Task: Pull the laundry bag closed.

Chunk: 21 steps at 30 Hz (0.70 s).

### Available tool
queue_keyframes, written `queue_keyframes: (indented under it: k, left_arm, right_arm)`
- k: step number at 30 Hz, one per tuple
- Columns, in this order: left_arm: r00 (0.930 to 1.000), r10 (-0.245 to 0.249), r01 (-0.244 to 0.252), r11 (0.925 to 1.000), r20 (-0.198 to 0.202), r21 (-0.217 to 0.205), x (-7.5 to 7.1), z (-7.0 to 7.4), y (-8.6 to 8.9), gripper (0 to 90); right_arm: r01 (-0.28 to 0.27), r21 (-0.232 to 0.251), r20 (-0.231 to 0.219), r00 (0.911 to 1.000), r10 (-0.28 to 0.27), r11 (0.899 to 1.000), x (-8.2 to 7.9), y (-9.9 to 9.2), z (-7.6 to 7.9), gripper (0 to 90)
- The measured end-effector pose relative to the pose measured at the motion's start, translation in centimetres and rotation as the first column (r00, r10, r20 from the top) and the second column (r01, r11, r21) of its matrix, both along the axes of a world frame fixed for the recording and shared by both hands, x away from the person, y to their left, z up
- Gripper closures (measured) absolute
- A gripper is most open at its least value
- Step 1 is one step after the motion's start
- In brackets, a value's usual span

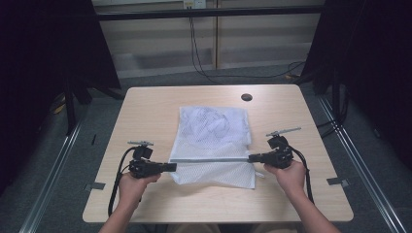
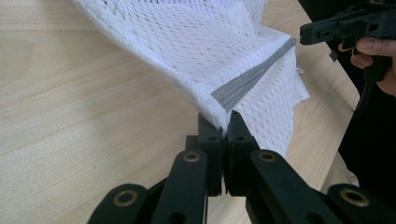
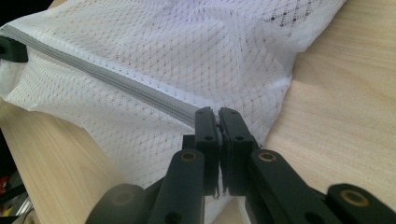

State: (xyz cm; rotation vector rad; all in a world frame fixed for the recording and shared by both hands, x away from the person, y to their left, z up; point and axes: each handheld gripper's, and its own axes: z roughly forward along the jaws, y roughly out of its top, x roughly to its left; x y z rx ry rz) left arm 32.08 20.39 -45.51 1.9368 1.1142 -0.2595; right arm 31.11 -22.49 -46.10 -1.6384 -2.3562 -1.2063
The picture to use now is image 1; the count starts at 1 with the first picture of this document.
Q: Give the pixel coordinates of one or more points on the black stand leg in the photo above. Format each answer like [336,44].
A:
[69,110]

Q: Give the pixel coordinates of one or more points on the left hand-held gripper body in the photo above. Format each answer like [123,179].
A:
[142,166]

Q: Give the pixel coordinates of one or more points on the person's left hand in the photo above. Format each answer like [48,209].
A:
[131,191]

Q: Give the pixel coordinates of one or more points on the black table grommet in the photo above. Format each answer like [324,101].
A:
[246,97]

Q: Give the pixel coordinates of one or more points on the white wall power outlet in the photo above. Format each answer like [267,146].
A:
[194,3]

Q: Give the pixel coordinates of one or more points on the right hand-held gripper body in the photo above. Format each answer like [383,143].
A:
[280,158]

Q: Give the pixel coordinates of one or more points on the grey tape strip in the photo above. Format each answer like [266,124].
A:
[97,186]
[336,182]

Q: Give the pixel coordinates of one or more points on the person's right hand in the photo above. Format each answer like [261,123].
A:
[291,179]

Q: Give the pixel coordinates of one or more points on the person's legs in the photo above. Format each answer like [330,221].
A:
[194,228]

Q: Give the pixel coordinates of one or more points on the black curtain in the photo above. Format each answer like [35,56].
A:
[39,64]
[372,64]

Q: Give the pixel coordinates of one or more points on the black horizontal metal bar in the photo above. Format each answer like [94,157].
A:
[210,13]

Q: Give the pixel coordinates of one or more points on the white mesh laundry bag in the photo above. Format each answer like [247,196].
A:
[213,174]

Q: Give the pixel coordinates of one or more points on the white crumpled garment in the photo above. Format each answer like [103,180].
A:
[210,124]

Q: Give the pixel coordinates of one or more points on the metal floor rail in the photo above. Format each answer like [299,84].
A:
[366,174]
[48,181]

